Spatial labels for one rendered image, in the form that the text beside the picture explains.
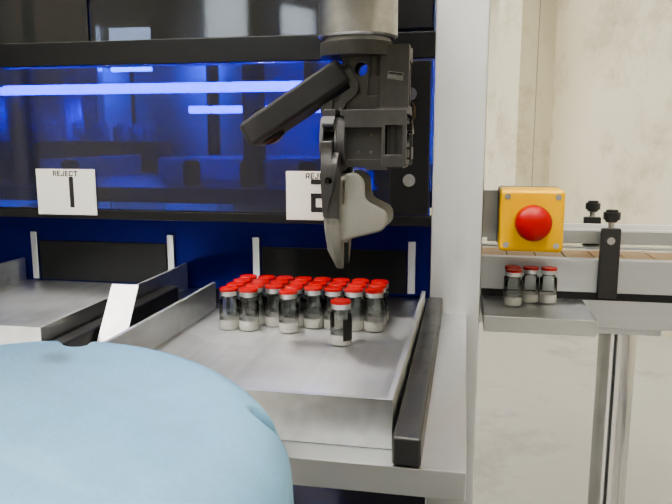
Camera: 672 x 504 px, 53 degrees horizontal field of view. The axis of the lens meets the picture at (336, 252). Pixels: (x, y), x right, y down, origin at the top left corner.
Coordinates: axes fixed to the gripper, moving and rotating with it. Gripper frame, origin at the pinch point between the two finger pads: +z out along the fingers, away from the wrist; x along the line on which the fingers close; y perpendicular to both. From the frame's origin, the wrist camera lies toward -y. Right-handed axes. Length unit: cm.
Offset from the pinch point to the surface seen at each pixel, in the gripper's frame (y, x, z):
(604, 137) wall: 96, 386, -14
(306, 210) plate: -6.6, 14.9, -2.6
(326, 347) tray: -0.7, -1.6, 9.5
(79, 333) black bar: -24.2, -7.4, 7.7
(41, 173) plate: -42.3, 14.8, -6.7
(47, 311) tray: -36.8, 6.1, 9.5
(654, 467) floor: 78, 164, 97
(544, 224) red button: 21.2, 11.6, -1.9
